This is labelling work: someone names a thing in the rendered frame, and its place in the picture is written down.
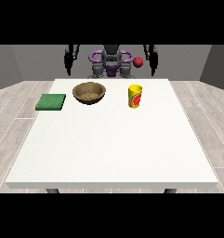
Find green square pad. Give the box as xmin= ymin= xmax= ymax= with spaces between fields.
xmin=34 ymin=93 xmax=67 ymax=112

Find yellow cup with melon print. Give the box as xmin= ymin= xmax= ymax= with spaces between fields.
xmin=127 ymin=84 xmax=144 ymax=110

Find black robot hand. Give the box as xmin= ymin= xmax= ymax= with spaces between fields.
xmin=63 ymin=45 xmax=81 ymax=77
xmin=142 ymin=45 xmax=159 ymax=77

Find grey robot trunk purple rings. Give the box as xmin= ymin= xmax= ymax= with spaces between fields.
xmin=87 ymin=45 xmax=137 ymax=79

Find brown wooden bowl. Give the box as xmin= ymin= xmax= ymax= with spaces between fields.
xmin=72 ymin=81 xmax=107 ymax=106

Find small red ball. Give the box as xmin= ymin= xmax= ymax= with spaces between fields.
xmin=133 ymin=56 xmax=144 ymax=68

